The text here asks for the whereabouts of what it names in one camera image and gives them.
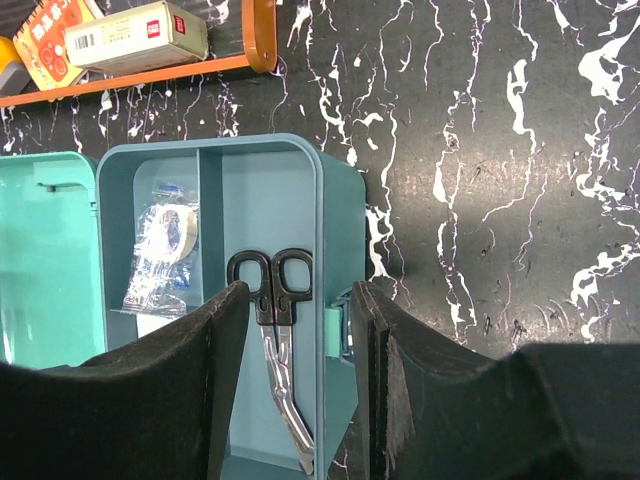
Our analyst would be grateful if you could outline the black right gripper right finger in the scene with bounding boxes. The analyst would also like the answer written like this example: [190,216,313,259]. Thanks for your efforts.
[351,282,639,479]

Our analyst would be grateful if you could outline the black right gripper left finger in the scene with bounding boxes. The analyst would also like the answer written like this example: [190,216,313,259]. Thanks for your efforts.
[1,281,249,479]

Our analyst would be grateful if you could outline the green plastic medicine box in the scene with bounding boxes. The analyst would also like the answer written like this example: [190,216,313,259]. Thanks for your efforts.
[1,135,366,470]

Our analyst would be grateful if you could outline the black scissors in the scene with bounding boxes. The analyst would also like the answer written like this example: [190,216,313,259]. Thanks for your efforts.
[226,248,315,475]

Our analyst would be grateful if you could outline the small round clear packet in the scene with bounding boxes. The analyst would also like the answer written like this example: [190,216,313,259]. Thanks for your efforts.
[122,181,200,319]

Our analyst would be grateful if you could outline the orange medicine box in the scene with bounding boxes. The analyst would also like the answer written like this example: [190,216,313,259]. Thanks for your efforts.
[13,0,103,91]

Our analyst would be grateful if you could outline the yellow grey small object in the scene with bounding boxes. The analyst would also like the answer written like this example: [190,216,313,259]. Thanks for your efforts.
[0,37,31,97]

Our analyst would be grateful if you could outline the orange wooden shelf rack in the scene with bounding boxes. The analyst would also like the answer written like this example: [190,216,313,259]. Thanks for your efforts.
[1,1,278,107]

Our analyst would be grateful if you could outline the pale green long box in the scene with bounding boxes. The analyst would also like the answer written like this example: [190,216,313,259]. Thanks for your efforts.
[64,1,209,76]

